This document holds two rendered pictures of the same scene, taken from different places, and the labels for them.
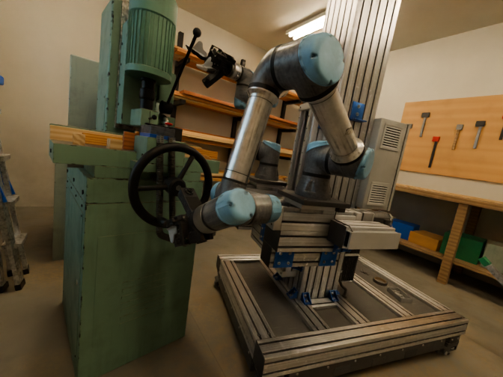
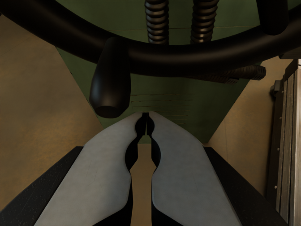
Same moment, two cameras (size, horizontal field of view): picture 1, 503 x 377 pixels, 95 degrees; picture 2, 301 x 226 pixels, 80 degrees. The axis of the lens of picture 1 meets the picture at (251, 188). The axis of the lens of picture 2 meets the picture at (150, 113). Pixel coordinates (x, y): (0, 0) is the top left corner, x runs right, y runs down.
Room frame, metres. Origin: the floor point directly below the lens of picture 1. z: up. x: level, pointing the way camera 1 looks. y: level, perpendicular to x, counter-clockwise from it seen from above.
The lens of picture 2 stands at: (0.66, 0.19, 0.80)
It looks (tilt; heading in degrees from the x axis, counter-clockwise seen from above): 60 degrees down; 47
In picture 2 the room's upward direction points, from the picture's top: 3 degrees counter-clockwise
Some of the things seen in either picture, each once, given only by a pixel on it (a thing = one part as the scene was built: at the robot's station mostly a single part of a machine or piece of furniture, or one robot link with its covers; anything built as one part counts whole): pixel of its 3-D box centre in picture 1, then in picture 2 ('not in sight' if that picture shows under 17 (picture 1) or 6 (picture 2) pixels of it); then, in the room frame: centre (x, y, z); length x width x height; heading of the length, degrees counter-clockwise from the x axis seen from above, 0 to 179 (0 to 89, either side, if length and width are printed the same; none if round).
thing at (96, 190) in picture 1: (131, 178); not in sight; (1.09, 0.58, 0.76); 0.57 x 0.45 x 0.09; 44
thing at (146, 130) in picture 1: (162, 131); not in sight; (0.87, 0.36, 0.99); 0.13 x 0.11 x 0.06; 134
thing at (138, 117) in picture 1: (144, 120); not in sight; (1.02, 0.50, 1.03); 0.14 x 0.07 x 0.09; 44
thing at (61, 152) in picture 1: (150, 160); not in sight; (0.92, 0.42, 0.87); 0.61 x 0.30 x 0.06; 134
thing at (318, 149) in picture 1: (321, 157); not in sight; (0.97, -0.27, 0.98); 0.13 x 0.12 x 0.14; 43
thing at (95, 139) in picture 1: (162, 148); not in sight; (1.06, 0.43, 0.92); 0.60 x 0.02 x 0.04; 134
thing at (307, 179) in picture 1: (314, 184); not in sight; (0.98, -0.26, 0.87); 0.15 x 0.15 x 0.10
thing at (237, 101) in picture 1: (245, 97); not in sight; (1.22, 0.10, 1.23); 0.11 x 0.08 x 0.11; 74
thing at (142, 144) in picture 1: (159, 150); not in sight; (0.86, 0.36, 0.91); 0.15 x 0.14 x 0.09; 134
